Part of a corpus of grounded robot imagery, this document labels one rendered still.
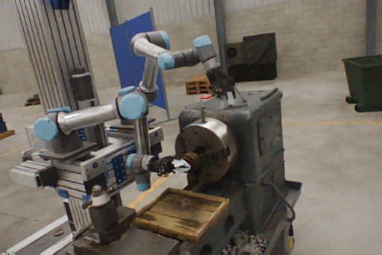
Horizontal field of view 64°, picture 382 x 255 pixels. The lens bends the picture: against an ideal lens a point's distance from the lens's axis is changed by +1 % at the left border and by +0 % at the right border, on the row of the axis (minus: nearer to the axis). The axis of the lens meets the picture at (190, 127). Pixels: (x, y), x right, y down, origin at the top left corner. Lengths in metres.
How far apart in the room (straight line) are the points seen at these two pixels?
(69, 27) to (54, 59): 0.22
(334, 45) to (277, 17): 2.13
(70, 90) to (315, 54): 10.15
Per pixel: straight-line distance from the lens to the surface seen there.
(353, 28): 11.39
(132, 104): 1.42
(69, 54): 1.96
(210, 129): 1.46
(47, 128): 1.56
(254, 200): 1.71
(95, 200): 1.16
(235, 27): 11.93
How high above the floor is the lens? 1.64
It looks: 16 degrees down
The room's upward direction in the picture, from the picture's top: 8 degrees counter-clockwise
